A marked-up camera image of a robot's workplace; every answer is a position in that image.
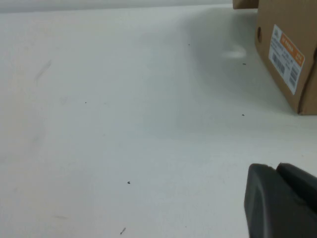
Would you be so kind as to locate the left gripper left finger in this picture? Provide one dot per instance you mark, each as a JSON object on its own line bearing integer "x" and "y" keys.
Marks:
{"x": 267, "y": 210}

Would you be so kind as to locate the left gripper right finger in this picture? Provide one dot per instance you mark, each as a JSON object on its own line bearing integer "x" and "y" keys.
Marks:
{"x": 302, "y": 188}

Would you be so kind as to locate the brown cardboard shoe box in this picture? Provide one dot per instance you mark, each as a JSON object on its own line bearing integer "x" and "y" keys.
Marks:
{"x": 284, "y": 81}

